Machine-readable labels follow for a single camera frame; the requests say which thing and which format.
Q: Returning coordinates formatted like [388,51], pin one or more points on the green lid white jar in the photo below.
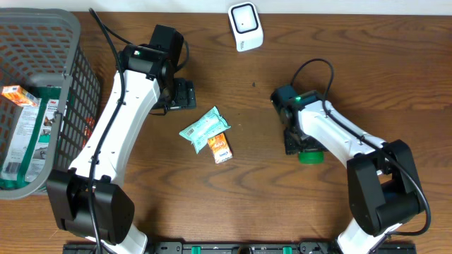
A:
[311,157]

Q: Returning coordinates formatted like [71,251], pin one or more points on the green white 3M package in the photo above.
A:
[27,152]

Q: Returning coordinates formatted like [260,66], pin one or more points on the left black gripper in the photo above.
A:
[186,98]

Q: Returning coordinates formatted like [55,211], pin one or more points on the white barcode scanner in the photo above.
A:
[245,26]

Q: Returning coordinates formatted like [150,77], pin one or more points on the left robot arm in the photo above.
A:
[88,199]

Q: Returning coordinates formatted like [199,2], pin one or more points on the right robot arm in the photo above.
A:
[384,190]

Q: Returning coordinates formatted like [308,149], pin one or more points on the grey plastic shopping basket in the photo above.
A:
[40,48]

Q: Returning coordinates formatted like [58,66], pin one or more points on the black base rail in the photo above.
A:
[306,247]

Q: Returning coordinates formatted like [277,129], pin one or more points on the small orange snack box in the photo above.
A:
[220,148]

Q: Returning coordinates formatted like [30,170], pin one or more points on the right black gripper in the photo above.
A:
[291,147]

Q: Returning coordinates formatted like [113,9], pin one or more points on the orange box in basket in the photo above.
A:
[20,96]

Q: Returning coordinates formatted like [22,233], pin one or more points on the teal wet wipes packet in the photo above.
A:
[208,126]

